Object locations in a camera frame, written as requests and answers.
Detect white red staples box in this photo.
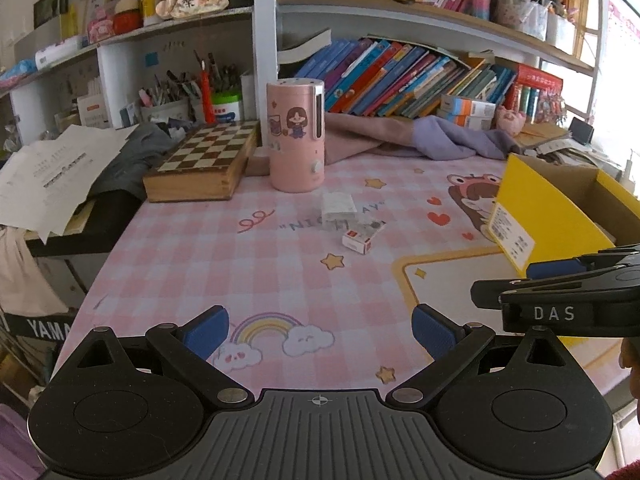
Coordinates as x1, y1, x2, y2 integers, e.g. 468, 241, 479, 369
342, 220, 386, 255

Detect wooden chess board box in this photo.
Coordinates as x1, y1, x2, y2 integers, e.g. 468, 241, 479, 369
143, 122, 259, 203

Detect green lid jar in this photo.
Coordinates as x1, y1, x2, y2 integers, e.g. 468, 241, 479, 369
212, 90, 243, 124

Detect pink cartoon cylinder container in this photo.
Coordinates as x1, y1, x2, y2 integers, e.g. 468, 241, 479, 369
266, 78, 326, 193

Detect row of leaning books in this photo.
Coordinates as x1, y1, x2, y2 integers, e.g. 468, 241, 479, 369
295, 37, 516, 119

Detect orange white medicine boxes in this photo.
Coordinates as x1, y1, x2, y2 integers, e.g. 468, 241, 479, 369
436, 94, 496, 130

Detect small pink pig figure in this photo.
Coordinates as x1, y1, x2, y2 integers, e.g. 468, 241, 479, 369
495, 105, 526, 138

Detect yellow cardboard box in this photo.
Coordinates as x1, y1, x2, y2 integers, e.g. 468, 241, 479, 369
488, 154, 639, 278

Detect white eraser block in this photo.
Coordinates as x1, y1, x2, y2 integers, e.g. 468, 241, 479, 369
321, 192, 358, 229

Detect white paper sheets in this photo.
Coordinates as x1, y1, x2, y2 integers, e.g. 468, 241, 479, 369
1, 125, 136, 242

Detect pink purple cloth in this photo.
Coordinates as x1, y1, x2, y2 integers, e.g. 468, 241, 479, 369
324, 113, 522, 165

